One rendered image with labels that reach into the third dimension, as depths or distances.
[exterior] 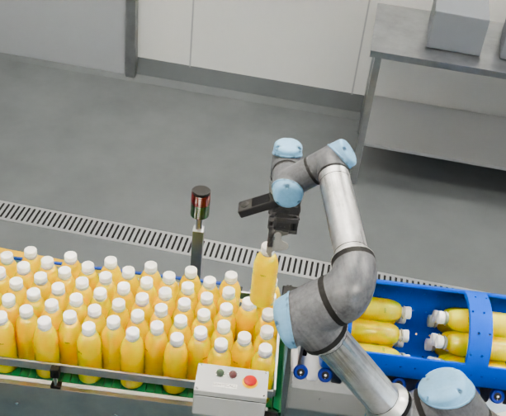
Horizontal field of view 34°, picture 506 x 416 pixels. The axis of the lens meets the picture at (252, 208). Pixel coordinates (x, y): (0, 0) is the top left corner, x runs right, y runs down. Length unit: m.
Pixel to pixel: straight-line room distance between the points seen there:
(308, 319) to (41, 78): 4.46
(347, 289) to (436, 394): 0.39
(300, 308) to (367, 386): 0.28
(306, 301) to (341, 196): 0.28
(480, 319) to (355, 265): 0.82
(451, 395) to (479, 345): 0.53
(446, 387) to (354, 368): 0.23
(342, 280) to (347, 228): 0.15
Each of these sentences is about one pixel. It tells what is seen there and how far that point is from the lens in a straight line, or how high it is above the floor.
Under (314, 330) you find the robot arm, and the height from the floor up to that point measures 1.61.
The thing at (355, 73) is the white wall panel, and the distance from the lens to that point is 5.70.
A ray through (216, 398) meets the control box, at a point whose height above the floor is 1.08.
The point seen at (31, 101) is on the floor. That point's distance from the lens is 5.72.
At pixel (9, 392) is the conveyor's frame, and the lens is 2.63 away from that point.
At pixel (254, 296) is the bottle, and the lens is 2.41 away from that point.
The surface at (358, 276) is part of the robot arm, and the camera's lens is 1.73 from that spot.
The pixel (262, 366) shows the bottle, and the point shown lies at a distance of 2.41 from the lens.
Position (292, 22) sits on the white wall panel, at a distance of 5.60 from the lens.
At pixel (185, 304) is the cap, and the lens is 2.50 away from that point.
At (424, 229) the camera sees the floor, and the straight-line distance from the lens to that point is 4.85.
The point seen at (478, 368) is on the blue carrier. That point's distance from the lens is 2.51.
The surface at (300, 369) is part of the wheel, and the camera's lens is 2.54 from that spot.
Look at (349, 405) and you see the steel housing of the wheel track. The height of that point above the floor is 0.87.
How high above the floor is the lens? 2.83
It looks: 37 degrees down
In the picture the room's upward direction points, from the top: 7 degrees clockwise
